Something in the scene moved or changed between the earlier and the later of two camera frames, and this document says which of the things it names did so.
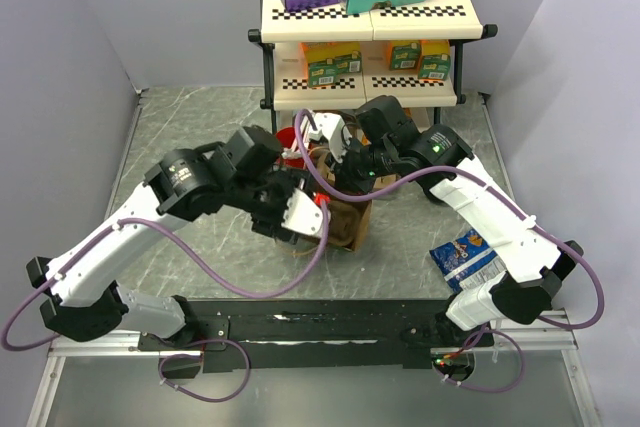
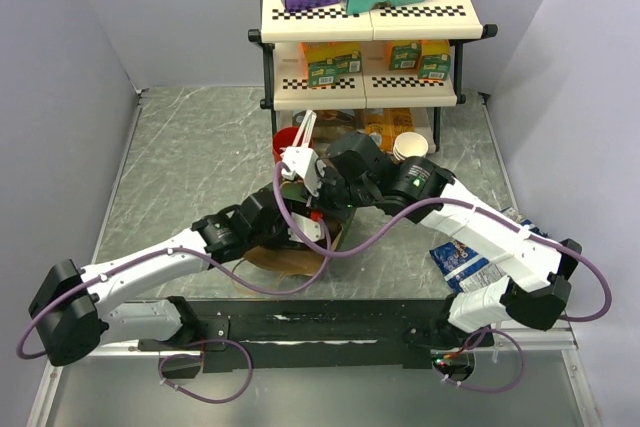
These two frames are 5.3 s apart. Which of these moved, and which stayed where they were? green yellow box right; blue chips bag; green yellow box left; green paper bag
Moved: green paper bag
Stayed: green yellow box right; green yellow box left; blue chips bag
